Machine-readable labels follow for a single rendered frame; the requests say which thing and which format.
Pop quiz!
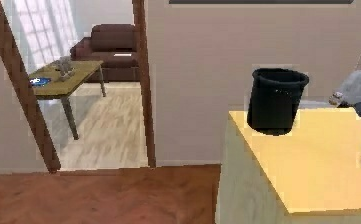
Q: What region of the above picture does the dark brown sofa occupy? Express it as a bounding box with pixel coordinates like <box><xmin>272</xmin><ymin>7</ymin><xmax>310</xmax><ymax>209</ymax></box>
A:
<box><xmin>69</xmin><ymin>23</ymin><xmax>141</xmax><ymax>83</ymax></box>

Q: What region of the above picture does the black waste bin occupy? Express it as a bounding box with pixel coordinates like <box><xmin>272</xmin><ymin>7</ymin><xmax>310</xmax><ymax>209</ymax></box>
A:
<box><xmin>246</xmin><ymin>67</ymin><xmax>310</xmax><ymax>136</ymax></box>

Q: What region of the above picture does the olive wooden table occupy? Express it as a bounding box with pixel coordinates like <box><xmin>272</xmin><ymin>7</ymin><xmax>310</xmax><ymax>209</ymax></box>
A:
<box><xmin>28</xmin><ymin>60</ymin><xmax>107</xmax><ymax>141</ymax></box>

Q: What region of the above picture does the pale wooden cupboard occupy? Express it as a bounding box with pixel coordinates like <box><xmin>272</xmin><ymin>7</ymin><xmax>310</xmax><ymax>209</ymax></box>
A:
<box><xmin>215</xmin><ymin>107</ymin><xmax>361</xmax><ymax>224</ymax></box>

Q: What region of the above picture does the dark framed picture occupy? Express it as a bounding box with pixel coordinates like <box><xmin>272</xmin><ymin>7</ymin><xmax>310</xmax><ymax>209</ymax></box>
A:
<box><xmin>168</xmin><ymin>0</ymin><xmax>355</xmax><ymax>5</ymax></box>

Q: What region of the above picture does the blue round plate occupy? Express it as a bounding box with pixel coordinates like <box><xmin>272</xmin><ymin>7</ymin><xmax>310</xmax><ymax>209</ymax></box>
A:
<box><xmin>29</xmin><ymin>77</ymin><xmax>52</xmax><ymax>87</ymax></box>

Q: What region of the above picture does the grey cloth lump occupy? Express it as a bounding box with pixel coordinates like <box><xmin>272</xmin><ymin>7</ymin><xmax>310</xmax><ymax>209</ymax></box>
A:
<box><xmin>328</xmin><ymin>69</ymin><xmax>361</xmax><ymax>108</ymax></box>

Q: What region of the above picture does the brown wooden door frame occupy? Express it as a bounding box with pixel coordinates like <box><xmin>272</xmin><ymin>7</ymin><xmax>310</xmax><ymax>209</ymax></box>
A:
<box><xmin>0</xmin><ymin>0</ymin><xmax>157</xmax><ymax>174</ymax></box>

